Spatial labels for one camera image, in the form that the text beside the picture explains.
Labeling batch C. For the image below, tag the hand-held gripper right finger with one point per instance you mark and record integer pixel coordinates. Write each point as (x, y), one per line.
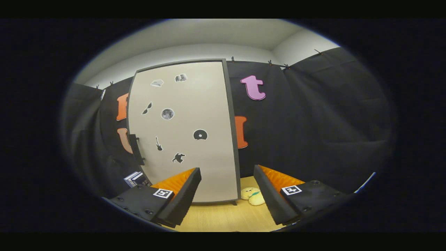
(270, 195)

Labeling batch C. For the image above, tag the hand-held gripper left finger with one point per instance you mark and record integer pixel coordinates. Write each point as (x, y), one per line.
(186, 195)

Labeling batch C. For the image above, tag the beige cabinet door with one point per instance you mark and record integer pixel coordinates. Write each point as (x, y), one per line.
(188, 101)

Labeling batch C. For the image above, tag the yellow plush toy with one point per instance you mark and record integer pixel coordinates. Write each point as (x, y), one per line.
(252, 197)

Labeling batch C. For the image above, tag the dark blue book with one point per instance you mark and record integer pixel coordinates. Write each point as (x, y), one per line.
(141, 179)

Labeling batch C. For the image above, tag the white blue book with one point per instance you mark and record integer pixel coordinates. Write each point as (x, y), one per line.
(128, 180)

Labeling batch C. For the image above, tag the grey cabinet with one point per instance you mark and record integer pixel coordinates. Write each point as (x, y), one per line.
(236, 139)

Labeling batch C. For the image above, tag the black backdrop cloth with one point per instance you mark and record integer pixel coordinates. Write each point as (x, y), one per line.
(313, 122)

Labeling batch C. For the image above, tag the white blue object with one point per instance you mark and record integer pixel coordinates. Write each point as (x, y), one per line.
(364, 183)

